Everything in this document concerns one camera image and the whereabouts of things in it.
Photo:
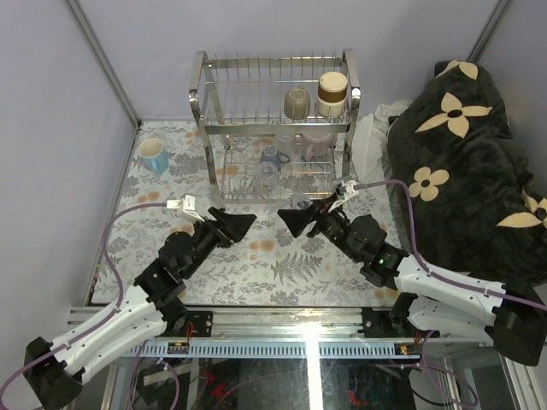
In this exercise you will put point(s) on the cream and brown mug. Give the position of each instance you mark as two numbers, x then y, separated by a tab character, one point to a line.
331	94

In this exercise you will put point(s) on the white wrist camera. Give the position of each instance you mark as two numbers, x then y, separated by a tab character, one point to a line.
185	207
343	192

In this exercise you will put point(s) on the right aluminium frame post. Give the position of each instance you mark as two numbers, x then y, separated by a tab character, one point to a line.
493	22

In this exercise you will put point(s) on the steel two-tier dish rack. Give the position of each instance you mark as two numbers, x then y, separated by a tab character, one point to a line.
238	106

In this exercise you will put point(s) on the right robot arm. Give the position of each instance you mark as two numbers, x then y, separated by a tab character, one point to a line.
510	317

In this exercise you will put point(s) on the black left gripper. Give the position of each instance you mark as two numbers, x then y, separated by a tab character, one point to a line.
232	229

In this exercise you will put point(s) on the pink ribbed mug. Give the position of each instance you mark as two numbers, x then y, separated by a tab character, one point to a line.
315	144

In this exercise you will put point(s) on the white pillow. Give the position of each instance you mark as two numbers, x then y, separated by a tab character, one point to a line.
369	151

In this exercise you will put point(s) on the floral tablecloth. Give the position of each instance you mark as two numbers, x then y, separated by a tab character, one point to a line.
269	267

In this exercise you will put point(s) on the grey-blue textured mug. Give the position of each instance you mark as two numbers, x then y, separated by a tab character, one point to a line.
271	154

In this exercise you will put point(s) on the left aluminium frame post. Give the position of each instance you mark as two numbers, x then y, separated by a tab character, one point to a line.
92	41

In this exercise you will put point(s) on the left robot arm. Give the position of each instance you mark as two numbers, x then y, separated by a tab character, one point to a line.
57	370

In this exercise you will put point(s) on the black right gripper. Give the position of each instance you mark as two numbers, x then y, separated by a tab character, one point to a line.
297	220

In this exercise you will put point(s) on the aluminium frame post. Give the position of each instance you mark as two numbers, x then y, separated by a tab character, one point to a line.
92	41
493	22

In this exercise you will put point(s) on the olive grey mug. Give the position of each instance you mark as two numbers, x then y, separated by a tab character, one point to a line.
297	103

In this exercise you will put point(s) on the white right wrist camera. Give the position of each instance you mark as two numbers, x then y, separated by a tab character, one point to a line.
343	192

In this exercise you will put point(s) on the black floral blanket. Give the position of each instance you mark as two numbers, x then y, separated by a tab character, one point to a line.
470	204

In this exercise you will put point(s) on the aluminium mounting rail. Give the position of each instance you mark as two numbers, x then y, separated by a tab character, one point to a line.
276	333

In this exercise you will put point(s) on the light blue mug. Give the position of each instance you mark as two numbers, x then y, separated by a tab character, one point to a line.
153	154

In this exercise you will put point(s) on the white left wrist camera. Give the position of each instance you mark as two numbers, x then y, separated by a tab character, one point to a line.
185	207

